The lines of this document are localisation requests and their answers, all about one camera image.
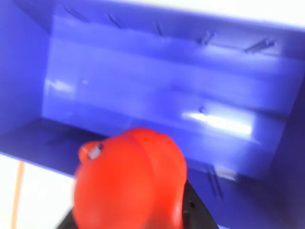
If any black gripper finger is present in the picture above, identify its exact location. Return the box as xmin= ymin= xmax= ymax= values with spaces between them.
xmin=182 ymin=180 xmax=220 ymax=229
xmin=53 ymin=207 xmax=78 ymax=229

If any red rubber duck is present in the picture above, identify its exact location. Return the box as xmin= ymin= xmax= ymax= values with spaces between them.
xmin=72 ymin=127 xmax=188 ymax=229

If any blue plastic box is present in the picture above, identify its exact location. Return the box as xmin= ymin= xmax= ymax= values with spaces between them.
xmin=0 ymin=0 xmax=305 ymax=229

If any orange tape strip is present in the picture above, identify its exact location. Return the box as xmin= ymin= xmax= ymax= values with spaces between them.
xmin=10 ymin=161 xmax=25 ymax=229

